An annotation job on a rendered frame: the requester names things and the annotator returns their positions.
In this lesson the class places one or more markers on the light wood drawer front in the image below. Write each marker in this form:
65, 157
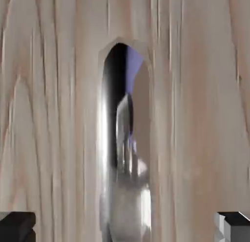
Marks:
48, 109

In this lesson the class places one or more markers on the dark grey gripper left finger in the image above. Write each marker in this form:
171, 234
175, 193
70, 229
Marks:
16, 226

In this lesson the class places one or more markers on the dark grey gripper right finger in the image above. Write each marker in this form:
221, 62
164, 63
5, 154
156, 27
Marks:
233, 229

